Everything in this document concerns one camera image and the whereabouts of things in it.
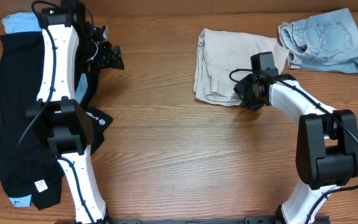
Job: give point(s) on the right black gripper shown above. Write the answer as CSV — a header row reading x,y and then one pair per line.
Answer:
x,y
242,92

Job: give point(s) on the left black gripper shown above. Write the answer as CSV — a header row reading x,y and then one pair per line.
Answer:
x,y
112,56

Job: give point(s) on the beige cotton shorts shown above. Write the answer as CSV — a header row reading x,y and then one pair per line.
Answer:
x,y
219,53

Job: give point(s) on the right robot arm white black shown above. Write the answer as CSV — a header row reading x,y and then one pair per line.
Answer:
x,y
327,141

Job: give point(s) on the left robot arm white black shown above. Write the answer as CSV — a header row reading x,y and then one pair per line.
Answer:
x,y
71,45

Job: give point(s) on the folded light blue denim shorts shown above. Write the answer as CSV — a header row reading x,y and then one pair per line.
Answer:
x,y
326,42

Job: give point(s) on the light blue garment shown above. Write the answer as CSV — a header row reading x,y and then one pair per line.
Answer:
x,y
27,22

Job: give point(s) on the black garment with white logo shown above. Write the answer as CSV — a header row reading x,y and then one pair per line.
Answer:
x,y
26,167

